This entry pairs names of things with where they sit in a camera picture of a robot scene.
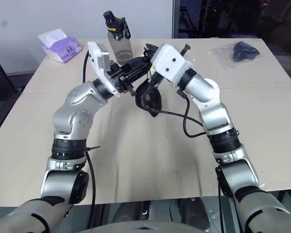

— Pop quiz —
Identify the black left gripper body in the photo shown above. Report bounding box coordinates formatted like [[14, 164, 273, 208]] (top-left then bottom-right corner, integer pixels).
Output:
[[108, 60, 137, 96]]

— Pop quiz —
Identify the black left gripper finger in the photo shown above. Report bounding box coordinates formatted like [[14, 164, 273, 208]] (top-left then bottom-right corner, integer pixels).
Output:
[[124, 55, 153, 73], [128, 63, 151, 83]]

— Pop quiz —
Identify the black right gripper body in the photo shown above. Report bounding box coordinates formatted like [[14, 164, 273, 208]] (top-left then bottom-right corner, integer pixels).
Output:
[[149, 68, 164, 89]]

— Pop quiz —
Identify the black computer mouse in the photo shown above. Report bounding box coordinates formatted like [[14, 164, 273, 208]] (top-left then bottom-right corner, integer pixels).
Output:
[[135, 79, 164, 119]]

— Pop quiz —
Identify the clear black-capped water bottle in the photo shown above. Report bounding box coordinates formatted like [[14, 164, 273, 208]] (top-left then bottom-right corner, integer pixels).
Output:
[[103, 10, 134, 65]]

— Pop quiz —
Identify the purple tissue box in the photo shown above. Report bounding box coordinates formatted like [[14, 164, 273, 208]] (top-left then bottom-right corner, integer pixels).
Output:
[[41, 38, 82, 64]]

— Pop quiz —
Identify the clear plastic bag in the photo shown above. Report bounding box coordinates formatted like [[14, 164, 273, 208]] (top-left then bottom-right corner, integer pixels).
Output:
[[207, 41, 260, 71]]

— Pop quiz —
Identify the white tissue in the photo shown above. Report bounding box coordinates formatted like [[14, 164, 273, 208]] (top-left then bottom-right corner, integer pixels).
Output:
[[37, 28, 68, 48]]

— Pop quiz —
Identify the black item in plastic bag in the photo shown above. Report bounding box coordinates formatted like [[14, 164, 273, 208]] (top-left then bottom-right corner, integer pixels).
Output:
[[232, 41, 260, 63]]

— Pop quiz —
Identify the silver robot torso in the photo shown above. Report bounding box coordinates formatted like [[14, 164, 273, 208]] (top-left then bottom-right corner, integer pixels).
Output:
[[79, 219, 210, 233]]

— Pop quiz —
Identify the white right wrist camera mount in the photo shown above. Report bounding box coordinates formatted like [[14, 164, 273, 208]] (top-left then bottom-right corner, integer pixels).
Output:
[[150, 43, 194, 87]]

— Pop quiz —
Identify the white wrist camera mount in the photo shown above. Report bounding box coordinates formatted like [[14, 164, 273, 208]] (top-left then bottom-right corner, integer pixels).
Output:
[[87, 41, 122, 98], [150, 43, 194, 87]]

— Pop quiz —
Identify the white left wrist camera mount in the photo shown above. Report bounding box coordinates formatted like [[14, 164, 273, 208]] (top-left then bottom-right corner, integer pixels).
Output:
[[87, 41, 122, 98]]

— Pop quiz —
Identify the thin black cable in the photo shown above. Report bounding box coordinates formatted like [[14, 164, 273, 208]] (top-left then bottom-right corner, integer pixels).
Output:
[[156, 109, 206, 127]]

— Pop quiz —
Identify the black chair frame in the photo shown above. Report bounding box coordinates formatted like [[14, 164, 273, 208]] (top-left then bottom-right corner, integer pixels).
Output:
[[178, 0, 210, 39]]

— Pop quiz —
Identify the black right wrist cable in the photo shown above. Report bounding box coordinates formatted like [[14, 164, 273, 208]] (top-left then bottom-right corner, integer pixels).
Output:
[[176, 87, 208, 138]]

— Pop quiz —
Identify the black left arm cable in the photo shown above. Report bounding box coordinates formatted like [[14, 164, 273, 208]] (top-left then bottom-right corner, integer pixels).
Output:
[[82, 52, 97, 231]]

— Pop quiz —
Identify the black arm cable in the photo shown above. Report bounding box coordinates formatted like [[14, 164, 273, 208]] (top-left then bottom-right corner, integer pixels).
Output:
[[215, 166, 226, 233], [82, 52, 97, 231]]

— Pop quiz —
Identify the black right upper arm cable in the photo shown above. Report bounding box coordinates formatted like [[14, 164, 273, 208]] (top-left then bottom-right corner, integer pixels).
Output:
[[215, 166, 226, 233]]

